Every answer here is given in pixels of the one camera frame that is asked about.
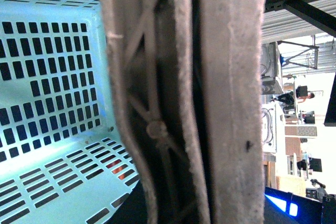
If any brown plastic basket handle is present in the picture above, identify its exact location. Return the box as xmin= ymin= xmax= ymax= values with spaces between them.
xmin=101 ymin=0 xmax=265 ymax=223

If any light blue plastic basket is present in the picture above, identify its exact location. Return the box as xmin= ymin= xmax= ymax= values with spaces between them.
xmin=1 ymin=0 xmax=139 ymax=223

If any orange round fruit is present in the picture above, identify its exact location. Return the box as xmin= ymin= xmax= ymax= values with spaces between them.
xmin=106 ymin=159 xmax=129 ymax=180

